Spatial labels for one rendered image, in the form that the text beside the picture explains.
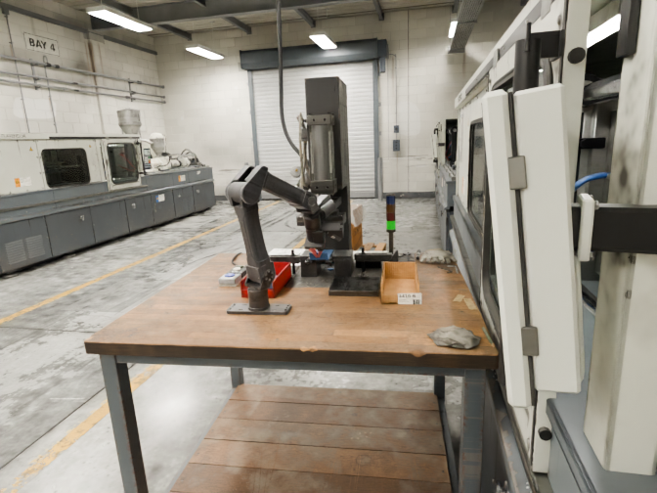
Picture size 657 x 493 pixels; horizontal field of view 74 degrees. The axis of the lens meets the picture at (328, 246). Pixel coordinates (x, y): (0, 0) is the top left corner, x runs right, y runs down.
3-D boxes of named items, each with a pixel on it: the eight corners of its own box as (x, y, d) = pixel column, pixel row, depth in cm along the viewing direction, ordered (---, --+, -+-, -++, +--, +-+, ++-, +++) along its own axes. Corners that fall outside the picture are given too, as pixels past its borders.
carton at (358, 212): (324, 241, 577) (323, 202, 565) (369, 242, 559) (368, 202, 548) (307, 253, 515) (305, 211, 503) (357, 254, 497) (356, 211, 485)
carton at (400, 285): (381, 306, 140) (380, 283, 138) (383, 282, 164) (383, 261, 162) (421, 306, 138) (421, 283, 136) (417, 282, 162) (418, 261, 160)
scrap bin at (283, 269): (240, 297, 151) (240, 281, 150) (262, 276, 175) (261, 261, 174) (275, 298, 149) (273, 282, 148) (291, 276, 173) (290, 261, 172)
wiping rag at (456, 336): (424, 332, 121) (428, 348, 108) (424, 321, 120) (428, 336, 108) (476, 333, 119) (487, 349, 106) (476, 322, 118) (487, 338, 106)
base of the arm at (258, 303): (231, 283, 142) (223, 290, 135) (290, 283, 139) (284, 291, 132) (233, 305, 144) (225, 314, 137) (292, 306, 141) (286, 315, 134)
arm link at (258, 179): (304, 194, 152) (234, 159, 130) (322, 196, 146) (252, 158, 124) (294, 228, 151) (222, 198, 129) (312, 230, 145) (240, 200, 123)
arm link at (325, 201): (323, 209, 160) (311, 181, 154) (339, 211, 154) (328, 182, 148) (302, 227, 154) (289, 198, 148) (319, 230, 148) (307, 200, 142)
